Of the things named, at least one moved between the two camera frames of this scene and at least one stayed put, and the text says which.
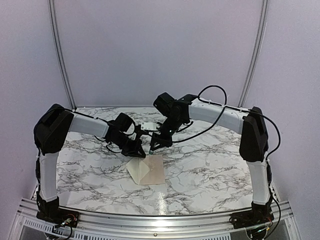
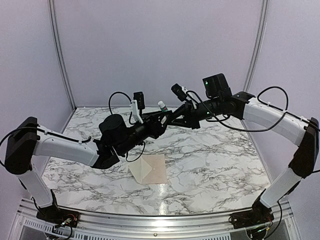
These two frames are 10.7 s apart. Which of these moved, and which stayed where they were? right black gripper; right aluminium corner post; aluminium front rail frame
Moved: right black gripper
Stayed: aluminium front rail frame; right aluminium corner post
